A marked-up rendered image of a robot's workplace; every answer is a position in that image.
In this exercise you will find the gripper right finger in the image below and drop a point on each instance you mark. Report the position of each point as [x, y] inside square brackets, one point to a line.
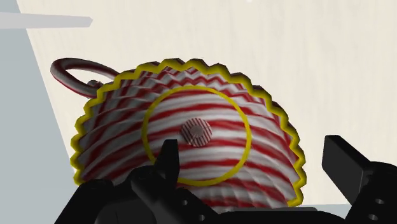
[356, 173]

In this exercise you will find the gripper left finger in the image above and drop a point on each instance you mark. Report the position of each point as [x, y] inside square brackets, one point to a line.
[164, 183]

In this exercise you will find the red white striped fluted cup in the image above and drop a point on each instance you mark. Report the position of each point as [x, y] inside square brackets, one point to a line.
[198, 124]

